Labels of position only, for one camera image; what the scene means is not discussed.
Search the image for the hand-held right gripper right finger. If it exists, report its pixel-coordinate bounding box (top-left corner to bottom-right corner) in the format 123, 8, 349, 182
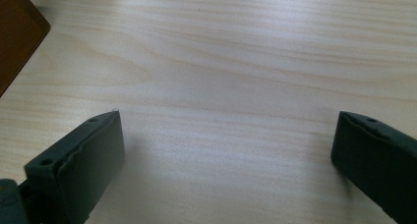
329, 110, 417, 224

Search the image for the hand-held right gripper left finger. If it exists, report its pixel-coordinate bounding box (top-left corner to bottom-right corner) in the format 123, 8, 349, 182
23, 109, 126, 224

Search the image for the brown wooden board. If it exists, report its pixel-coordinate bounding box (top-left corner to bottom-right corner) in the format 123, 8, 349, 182
0, 0, 52, 98

